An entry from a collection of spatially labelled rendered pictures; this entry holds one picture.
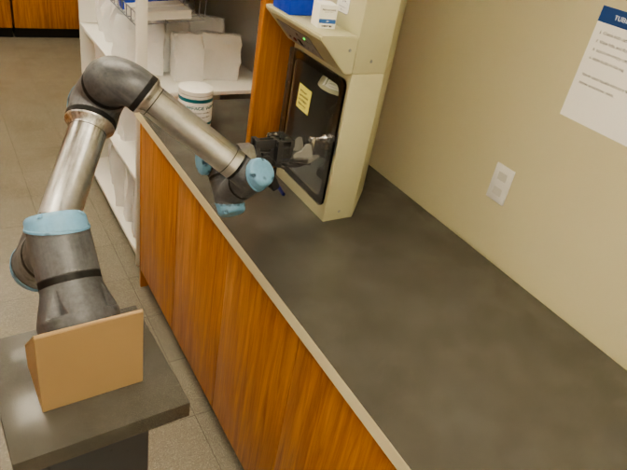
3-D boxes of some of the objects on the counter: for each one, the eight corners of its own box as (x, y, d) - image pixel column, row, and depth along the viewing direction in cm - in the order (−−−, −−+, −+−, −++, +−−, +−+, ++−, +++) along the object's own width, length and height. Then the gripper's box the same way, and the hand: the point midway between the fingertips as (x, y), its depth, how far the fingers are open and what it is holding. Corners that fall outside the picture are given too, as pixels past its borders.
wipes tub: (203, 116, 237) (205, 79, 229) (215, 129, 229) (218, 91, 221) (172, 117, 231) (174, 80, 223) (184, 131, 222) (186, 92, 214)
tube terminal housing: (335, 167, 217) (381, -62, 176) (385, 211, 195) (452, -38, 154) (275, 173, 204) (310, -70, 163) (323, 222, 182) (376, -47, 141)
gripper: (261, 146, 155) (328, 140, 166) (244, 131, 163) (310, 126, 173) (258, 175, 160) (324, 168, 170) (242, 159, 167) (306, 153, 178)
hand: (312, 156), depth 173 cm, fingers closed
